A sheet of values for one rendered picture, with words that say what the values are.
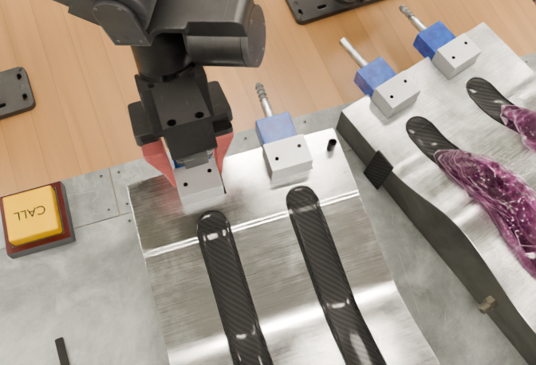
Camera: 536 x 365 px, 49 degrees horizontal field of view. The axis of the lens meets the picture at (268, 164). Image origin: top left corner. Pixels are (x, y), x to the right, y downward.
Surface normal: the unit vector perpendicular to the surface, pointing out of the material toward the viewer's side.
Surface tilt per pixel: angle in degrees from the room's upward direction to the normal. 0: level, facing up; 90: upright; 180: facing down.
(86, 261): 0
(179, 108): 28
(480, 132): 23
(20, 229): 0
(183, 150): 62
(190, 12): 15
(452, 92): 0
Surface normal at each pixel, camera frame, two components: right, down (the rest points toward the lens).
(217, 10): -0.21, -0.43
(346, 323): -0.11, -0.70
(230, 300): 0.14, -0.36
